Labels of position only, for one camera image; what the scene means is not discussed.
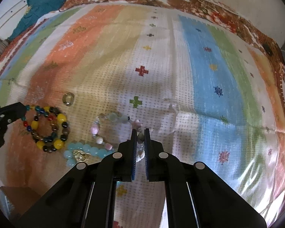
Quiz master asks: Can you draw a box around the striped colourful mat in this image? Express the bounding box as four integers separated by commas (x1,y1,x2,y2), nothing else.
0,4,285,225

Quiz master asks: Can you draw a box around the yellow multicolour bead bracelet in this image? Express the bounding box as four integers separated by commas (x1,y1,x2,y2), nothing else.
20,105,71,153

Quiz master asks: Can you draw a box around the white headboard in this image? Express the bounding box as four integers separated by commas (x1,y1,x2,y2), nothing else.
0,0,28,40

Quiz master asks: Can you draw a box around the teal cloth garment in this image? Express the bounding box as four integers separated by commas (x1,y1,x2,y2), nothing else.
8,0,66,41

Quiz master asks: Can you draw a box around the pastel pink bead bracelet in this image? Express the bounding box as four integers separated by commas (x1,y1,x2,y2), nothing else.
90,112,146,163

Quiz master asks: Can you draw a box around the red floral bedsheet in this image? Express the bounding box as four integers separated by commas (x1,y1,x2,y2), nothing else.
0,0,285,206

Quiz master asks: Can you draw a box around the light blue bead bracelet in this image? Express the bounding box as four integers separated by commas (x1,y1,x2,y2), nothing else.
63,142,115,168

